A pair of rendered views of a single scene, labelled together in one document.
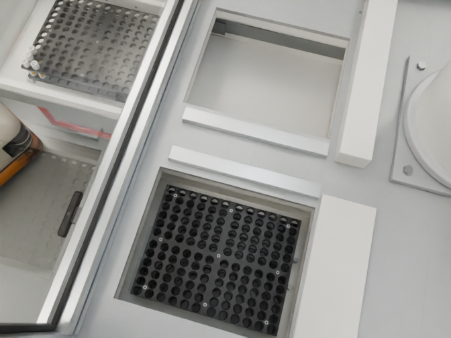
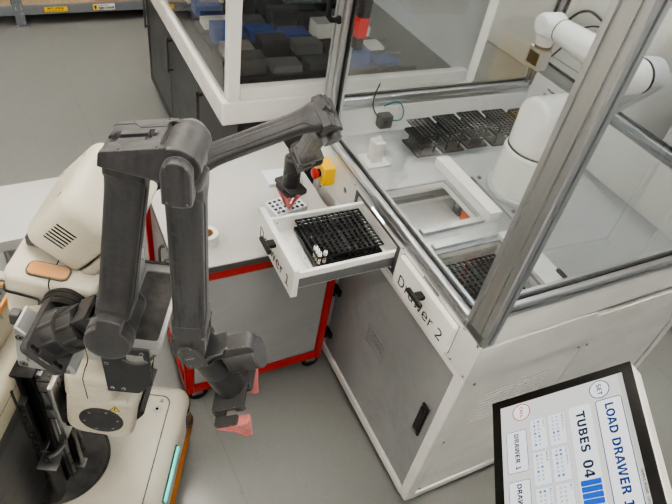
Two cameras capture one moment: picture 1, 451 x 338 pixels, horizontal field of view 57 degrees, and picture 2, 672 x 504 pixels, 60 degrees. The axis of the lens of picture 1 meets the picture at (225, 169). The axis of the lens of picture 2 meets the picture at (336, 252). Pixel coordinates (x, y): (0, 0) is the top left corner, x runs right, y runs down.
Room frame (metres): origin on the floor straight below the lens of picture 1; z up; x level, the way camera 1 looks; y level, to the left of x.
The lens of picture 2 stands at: (-0.48, 1.20, 2.04)
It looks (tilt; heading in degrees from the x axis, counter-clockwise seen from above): 42 degrees down; 315
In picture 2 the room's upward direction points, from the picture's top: 11 degrees clockwise
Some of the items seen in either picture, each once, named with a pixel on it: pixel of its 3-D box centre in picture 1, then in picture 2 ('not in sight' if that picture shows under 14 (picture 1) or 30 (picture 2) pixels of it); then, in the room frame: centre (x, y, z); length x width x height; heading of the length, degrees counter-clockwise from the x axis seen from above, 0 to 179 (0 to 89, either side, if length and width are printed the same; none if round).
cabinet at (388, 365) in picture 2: not in sight; (460, 306); (0.30, -0.33, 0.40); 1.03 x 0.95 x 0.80; 168
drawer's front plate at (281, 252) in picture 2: not in sight; (276, 250); (0.52, 0.44, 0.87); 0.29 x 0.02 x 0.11; 168
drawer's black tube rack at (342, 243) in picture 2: not in sight; (337, 239); (0.47, 0.25, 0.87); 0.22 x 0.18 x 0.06; 78
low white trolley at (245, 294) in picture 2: not in sight; (235, 272); (0.91, 0.34, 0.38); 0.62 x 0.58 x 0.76; 168
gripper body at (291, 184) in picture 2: not in sight; (291, 179); (0.74, 0.25, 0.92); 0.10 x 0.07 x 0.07; 179
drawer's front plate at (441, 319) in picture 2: not in sight; (422, 302); (0.14, 0.20, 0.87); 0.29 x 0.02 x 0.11; 168
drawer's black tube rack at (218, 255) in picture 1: (218, 259); not in sight; (0.10, 0.00, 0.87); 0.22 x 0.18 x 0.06; 78
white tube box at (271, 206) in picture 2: not in sight; (285, 208); (0.76, 0.24, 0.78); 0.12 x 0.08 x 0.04; 89
